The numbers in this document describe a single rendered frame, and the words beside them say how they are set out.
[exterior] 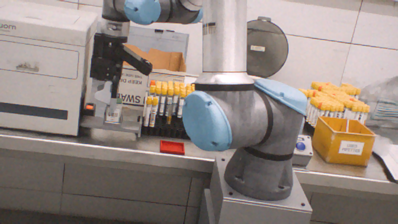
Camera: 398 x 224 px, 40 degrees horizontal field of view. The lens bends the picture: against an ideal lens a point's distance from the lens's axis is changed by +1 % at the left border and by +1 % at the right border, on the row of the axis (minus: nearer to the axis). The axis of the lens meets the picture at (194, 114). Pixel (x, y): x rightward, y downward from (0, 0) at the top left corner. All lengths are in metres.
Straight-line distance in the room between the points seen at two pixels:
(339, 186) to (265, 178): 0.48
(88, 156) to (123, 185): 0.81
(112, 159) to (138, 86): 0.36
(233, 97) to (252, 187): 0.23
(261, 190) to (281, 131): 0.14
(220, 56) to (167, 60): 1.01
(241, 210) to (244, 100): 0.25
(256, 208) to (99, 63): 0.58
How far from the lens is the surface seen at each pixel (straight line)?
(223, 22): 1.01
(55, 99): 1.47
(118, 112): 1.48
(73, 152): 1.47
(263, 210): 1.14
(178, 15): 1.37
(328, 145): 1.62
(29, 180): 2.31
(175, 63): 2.00
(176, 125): 1.60
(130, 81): 1.74
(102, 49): 1.44
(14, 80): 1.48
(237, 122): 1.00
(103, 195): 2.29
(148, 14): 1.30
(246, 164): 1.13
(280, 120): 1.08
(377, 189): 1.62
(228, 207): 1.13
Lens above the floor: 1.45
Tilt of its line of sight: 19 degrees down
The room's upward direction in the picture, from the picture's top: 9 degrees clockwise
